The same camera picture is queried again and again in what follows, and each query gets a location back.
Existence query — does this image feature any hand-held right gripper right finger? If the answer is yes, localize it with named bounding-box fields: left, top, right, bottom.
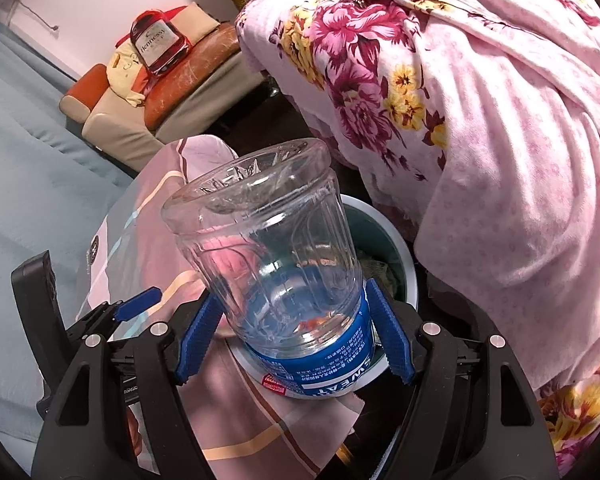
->
left=365, top=277, right=561, bottom=480

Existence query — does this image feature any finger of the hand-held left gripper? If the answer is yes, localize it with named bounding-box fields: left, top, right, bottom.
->
left=67, top=287, right=162, bottom=341

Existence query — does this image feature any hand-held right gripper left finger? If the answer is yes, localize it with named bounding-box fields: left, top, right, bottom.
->
left=32, top=294, right=225, bottom=480

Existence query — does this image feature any teal trash bin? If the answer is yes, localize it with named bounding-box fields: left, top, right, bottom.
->
left=229, top=194, right=421, bottom=397

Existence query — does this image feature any clear plastic bottle blue label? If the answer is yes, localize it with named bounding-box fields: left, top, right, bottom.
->
left=161, top=137, right=383, bottom=401

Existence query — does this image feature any clear packet with dark logo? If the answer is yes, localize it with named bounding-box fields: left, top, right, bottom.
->
left=86, top=200, right=146, bottom=286

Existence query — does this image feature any light blue bed sheet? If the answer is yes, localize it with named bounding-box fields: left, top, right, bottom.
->
left=0, top=20, right=137, bottom=461

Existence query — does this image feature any beige orange sofa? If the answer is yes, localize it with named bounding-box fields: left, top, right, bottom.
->
left=59, top=2, right=267, bottom=172

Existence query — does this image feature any pink floral blanket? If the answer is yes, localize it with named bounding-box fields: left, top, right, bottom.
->
left=235, top=0, right=600, bottom=477

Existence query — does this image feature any yellow plush cushion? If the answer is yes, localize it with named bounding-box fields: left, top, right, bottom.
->
left=105, top=42, right=151, bottom=109

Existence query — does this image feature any bottle-shaped red pillow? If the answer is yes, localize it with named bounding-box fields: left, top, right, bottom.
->
left=129, top=7, right=192, bottom=79

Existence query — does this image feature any beige cushion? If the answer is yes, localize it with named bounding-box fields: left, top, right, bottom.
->
left=172, top=2, right=222, bottom=44

